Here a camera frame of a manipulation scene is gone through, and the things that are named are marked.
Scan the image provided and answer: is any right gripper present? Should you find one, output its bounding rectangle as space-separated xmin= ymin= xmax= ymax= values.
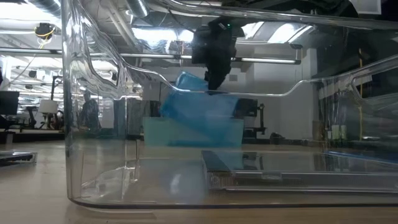
xmin=191 ymin=17 xmax=246 ymax=95

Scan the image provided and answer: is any black monitor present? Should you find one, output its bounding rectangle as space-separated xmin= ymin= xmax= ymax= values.
xmin=238 ymin=98 xmax=259 ymax=119
xmin=0 ymin=90 xmax=20 ymax=115

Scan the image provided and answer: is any long linear lamp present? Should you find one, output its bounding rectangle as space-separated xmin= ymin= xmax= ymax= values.
xmin=119 ymin=52 xmax=302 ymax=65

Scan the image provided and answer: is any black stand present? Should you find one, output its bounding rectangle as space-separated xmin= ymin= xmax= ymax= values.
xmin=245 ymin=103 xmax=268 ymax=139

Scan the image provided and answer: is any teal translucent plastic bin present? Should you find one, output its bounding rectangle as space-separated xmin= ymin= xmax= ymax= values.
xmin=142 ymin=116 xmax=245 ymax=148

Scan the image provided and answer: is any grey covered rack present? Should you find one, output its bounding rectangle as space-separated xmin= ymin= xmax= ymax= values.
xmin=113 ymin=98 xmax=150 ymax=138

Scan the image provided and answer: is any pale green cup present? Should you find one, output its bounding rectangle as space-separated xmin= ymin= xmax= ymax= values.
xmin=331 ymin=124 xmax=348 ymax=141

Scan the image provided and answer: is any clear plastic bin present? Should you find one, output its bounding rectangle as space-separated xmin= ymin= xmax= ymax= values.
xmin=60 ymin=0 xmax=398 ymax=210

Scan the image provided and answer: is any white table lamp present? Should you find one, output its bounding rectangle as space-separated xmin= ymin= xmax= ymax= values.
xmin=37 ymin=98 xmax=59 ymax=130

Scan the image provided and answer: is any black aluminium table frame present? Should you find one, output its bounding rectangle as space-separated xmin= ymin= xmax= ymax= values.
xmin=65 ymin=133 xmax=341 ymax=146

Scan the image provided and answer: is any white duct box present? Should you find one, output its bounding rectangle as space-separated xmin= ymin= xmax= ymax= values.
xmin=349 ymin=0 xmax=382 ymax=15

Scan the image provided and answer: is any black reel yellow cable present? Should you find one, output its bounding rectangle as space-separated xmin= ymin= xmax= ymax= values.
xmin=33 ymin=21 xmax=57 ymax=43

